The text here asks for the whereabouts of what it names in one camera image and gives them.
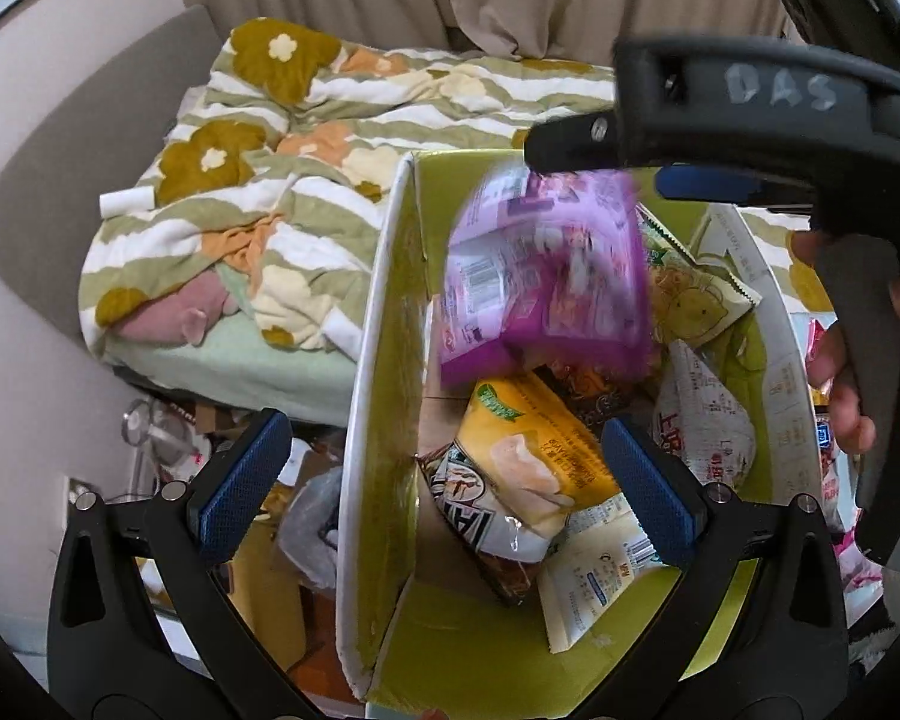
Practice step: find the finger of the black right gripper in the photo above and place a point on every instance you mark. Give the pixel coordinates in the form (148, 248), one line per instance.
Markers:
(580, 142)

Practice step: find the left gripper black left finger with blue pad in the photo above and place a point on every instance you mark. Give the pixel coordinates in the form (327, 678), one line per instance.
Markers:
(141, 625)

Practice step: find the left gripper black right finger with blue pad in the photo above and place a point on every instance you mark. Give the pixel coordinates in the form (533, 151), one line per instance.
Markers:
(753, 627)

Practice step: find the purple snack bag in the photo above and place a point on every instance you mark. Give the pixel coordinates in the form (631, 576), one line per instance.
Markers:
(545, 268)

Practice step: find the yellow barbecue chips bag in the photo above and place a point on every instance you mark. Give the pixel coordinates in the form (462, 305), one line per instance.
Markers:
(519, 465)

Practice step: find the person's right hand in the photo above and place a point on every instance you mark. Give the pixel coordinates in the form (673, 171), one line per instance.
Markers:
(830, 367)

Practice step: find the white red snack packet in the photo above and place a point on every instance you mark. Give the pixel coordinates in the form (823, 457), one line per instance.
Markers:
(697, 419)

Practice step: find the green cardboard box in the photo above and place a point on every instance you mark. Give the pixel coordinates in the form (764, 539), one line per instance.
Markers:
(416, 626)

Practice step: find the green striped floral blanket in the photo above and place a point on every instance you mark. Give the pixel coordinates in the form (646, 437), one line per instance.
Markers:
(282, 170)

